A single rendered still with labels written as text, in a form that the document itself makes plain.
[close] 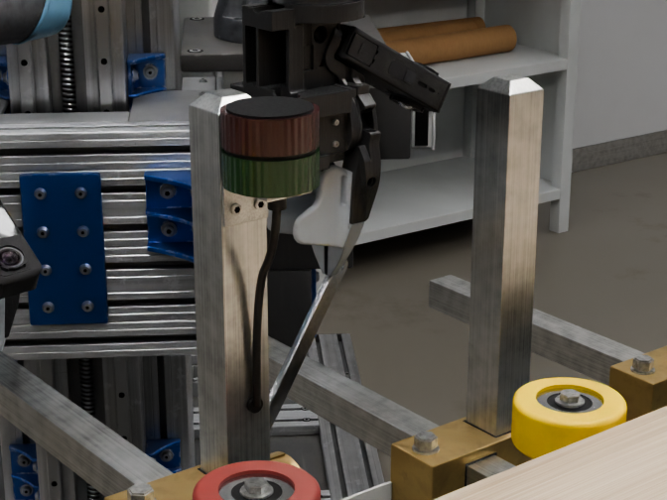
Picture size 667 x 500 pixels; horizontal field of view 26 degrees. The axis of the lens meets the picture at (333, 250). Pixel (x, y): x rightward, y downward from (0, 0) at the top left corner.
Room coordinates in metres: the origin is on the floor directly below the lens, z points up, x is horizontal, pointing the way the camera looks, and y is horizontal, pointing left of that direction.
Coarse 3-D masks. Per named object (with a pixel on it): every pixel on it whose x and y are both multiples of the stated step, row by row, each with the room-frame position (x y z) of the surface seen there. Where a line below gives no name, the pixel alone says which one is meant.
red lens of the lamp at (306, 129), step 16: (224, 112) 0.84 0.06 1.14; (224, 128) 0.84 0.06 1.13; (240, 128) 0.83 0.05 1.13; (256, 128) 0.82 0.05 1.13; (272, 128) 0.82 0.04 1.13; (288, 128) 0.83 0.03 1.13; (304, 128) 0.83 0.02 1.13; (224, 144) 0.84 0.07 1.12; (240, 144) 0.83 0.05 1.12; (256, 144) 0.82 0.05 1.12; (272, 144) 0.82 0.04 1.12; (288, 144) 0.83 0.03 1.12; (304, 144) 0.83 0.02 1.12
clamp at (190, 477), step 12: (276, 456) 0.91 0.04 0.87; (288, 456) 0.91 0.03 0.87; (192, 468) 0.89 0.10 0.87; (156, 480) 0.88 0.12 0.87; (168, 480) 0.88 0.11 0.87; (180, 480) 0.88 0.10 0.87; (192, 480) 0.88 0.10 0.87; (120, 492) 0.86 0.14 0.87; (156, 492) 0.86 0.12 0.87; (168, 492) 0.86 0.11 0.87; (180, 492) 0.86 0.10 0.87; (192, 492) 0.86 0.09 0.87
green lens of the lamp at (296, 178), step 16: (224, 160) 0.84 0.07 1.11; (240, 160) 0.83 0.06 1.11; (288, 160) 0.83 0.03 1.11; (304, 160) 0.83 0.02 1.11; (224, 176) 0.84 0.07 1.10; (240, 176) 0.83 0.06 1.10; (256, 176) 0.82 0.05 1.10; (272, 176) 0.82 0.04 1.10; (288, 176) 0.82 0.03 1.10; (304, 176) 0.83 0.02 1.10; (240, 192) 0.83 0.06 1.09; (256, 192) 0.82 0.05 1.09; (272, 192) 0.82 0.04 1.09; (288, 192) 0.82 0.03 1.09; (304, 192) 0.83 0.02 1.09
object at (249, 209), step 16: (272, 96) 0.88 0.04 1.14; (240, 112) 0.84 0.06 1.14; (256, 112) 0.84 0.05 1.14; (272, 112) 0.84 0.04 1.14; (288, 112) 0.84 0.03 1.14; (304, 112) 0.84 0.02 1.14; (256, 160) 0.83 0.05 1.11; (272, 160) 0.82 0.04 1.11; (224, 192) 0.86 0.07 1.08; (224, 208) 0.86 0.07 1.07; (240, 208) 0.87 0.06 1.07; (256, 208) 0.88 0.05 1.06; (272, 208) 0.84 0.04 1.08; (224, 224) 0.86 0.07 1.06; (272, 224) 0.85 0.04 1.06; (272, 240) 0.85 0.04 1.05; (272, 256) 0.85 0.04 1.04; (256, 288) 0.87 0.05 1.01; (256, 304) 0.87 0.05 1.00; (256, 320) 0.87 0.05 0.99; (256, 336) 0.87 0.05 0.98; (256, 352) 0.87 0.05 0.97; (256, 368) 0.87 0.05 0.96; (256, 384) 0.87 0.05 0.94; (256, 400) 0.87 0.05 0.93
